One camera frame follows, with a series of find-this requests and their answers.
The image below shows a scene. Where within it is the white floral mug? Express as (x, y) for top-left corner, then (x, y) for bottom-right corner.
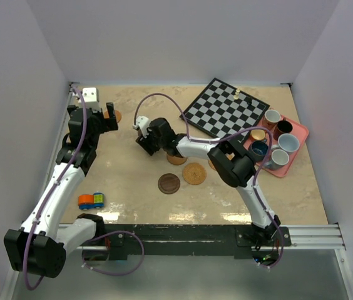
(263, 109), (281, 130)

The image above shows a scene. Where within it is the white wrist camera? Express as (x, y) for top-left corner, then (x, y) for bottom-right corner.
(75, 87), (100, 111)
(133, 116), (150, 137)

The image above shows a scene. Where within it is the orange toy car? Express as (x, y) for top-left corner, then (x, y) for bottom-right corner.
(78, 192), (105, 210)

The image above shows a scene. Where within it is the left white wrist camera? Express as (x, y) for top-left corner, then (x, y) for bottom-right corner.
(75, 87), (100, 111)

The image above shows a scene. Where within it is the light blue cup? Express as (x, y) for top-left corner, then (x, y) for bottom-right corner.
(277, 133), (300, 155)

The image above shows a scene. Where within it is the aluminium front rail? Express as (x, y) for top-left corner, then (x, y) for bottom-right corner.
(79, 224), (344, 251)

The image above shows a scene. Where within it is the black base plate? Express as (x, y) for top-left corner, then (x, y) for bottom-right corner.
(82, 224), (292, 260)

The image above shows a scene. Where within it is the small woven rattan coaster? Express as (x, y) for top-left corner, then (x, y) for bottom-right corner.
(182, 162), (207, 185)

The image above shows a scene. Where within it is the light wooden coaster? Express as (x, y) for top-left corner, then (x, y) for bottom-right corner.
(166, 154), (187, 166)

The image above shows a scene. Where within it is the grey white mug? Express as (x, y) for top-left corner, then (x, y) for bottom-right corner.
(263, 149), (290, 170)

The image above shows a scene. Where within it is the white chess piece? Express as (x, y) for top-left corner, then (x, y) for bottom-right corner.
(233, 89), (240, 100)

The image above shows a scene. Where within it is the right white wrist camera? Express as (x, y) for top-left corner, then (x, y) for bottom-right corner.
(133, 116), (150, 137)

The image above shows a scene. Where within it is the dark walnut coaster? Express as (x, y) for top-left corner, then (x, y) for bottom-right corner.
(158, 173), (180, 194)
(103, 110), (122, 123)

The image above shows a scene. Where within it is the dark blue cup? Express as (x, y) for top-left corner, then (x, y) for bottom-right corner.
(248, 141), (269, 163)

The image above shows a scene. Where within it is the aluminium rail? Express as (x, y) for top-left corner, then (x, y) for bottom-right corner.
(79, 224), (344, 251)
(32, 81), (80, 223)

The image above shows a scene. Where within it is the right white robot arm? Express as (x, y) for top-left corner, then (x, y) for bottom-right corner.
(133, 116), (284, 246)

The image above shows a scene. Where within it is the black maroon cup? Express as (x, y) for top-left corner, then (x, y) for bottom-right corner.
(273, 119), (293, 141)

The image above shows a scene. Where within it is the large woven rattan coaster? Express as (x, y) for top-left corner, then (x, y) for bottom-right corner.
(208, 160), (216, 171)

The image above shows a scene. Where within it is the copper orange cup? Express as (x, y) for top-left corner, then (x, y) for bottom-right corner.
(250, 129), (267, 142)

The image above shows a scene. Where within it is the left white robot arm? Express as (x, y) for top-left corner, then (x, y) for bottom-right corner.
(4, 102), (118, 278)

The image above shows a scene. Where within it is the pink plastic tray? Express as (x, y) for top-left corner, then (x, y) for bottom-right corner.
(239, 114), (310, 179)

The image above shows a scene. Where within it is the aluminium left rail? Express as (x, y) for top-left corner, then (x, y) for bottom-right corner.
(32, 81), (80, 223)

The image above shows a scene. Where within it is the black white chessboard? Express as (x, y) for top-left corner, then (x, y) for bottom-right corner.
(180, 78), (270, 139)

